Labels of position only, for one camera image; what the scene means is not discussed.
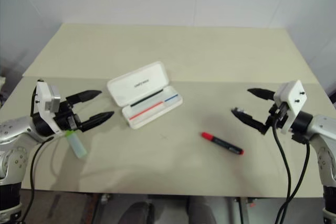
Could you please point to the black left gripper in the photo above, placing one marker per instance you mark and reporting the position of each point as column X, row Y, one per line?
column 64, row 117

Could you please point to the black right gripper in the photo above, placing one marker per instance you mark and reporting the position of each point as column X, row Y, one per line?
column 278, row 115

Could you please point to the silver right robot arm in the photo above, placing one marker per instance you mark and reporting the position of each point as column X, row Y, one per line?
column 324, row 134

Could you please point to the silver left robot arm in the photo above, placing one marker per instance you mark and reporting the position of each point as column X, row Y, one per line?
column 15, row 134

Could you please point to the white open pencil case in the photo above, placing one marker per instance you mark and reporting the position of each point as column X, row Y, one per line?
column 141, row 82

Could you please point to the white bottle with green cap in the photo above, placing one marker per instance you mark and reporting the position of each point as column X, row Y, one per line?
column 77, row 146

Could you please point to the red and black marker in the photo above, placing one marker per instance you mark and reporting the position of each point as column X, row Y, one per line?
column 223, row 144

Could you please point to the red pen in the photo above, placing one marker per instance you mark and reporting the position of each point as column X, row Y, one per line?
column 147, row 110

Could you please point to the black pen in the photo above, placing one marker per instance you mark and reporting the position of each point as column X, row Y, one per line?
column 147, row 98

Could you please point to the blue pen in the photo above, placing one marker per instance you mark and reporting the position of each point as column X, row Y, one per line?
column 171, row 97

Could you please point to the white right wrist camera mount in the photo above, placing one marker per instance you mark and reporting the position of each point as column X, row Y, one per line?
column 295, row 95

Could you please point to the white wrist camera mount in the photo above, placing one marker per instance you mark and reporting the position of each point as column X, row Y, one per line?
column 43, row 95
column 295, row 95

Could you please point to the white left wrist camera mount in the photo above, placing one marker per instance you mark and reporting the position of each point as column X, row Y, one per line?
column 43, row 95

